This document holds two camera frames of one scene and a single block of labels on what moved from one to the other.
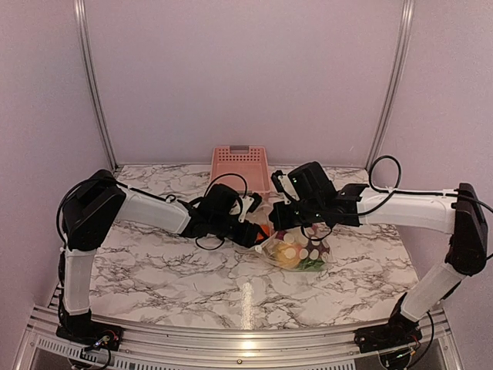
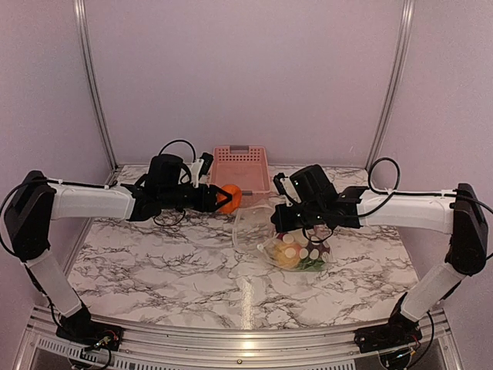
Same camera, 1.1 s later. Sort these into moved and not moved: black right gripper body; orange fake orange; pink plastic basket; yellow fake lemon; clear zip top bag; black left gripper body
Moved: black left gripper body; orange fake orange
Not moved: pink plastic basket; yellow fake lemon; black right gripper body; clear zip top bag
